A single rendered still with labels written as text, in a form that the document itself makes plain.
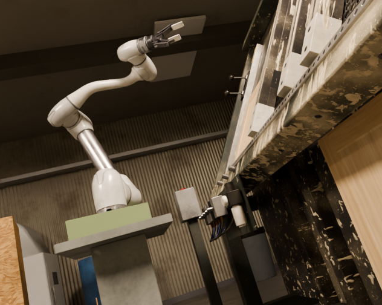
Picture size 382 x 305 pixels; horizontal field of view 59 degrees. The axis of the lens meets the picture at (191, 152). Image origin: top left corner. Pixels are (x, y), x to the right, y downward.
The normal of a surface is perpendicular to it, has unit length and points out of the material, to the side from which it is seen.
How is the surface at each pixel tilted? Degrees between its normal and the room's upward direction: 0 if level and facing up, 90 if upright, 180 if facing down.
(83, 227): 90
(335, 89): 148
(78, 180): 90
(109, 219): 90
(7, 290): 90
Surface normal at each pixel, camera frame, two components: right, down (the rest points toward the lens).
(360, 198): -0.95, 0.23
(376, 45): -0.26, 0.90
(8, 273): 0.34, -0.37
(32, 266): 0.11, -0.33
